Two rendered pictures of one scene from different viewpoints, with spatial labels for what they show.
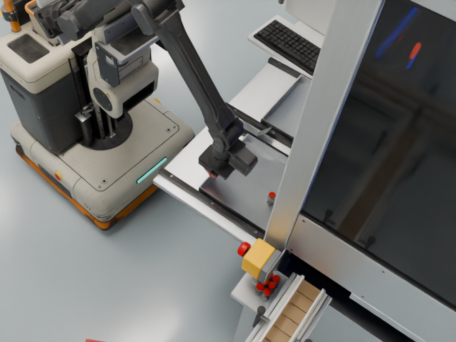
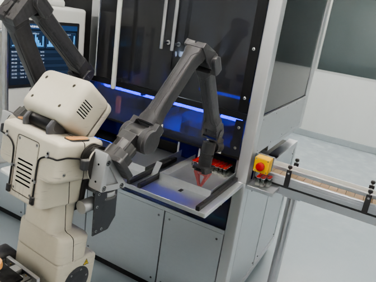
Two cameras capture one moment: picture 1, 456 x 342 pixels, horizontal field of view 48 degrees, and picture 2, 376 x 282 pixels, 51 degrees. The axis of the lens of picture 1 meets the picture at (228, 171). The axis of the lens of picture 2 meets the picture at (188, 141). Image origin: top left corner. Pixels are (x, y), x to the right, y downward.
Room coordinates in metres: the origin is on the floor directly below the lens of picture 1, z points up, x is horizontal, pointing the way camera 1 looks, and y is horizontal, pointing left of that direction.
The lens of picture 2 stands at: (1.00, 1.61, 1.62)
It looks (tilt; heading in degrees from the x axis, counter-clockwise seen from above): 18 degrees down; 268
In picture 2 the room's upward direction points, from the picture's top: 8 degrees clockwise
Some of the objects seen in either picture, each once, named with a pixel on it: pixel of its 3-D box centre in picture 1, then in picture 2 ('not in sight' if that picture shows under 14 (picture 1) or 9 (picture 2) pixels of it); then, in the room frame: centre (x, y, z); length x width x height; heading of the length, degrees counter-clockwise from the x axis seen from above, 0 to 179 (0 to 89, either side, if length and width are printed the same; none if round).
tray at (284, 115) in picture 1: (323, 123); (142, 154); (1.14, -0.30, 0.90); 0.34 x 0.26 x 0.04; 61
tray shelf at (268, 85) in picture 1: (277, 148); (163, 172); (1.02, -0.15, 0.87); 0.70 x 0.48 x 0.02; 151
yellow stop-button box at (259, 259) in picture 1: (260, 260); (263, 164); (0.56, -0.11, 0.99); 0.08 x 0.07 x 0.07; 61
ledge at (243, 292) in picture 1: (264, 291); (264, 186); (0.53, -0.14, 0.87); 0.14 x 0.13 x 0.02; 61
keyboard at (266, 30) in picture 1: (302, 51); not in sight; (1.56, -0.23, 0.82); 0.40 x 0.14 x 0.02; 54
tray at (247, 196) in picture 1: (269, 191); (201, 174); (0.84, -0.13, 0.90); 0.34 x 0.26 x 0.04; 61
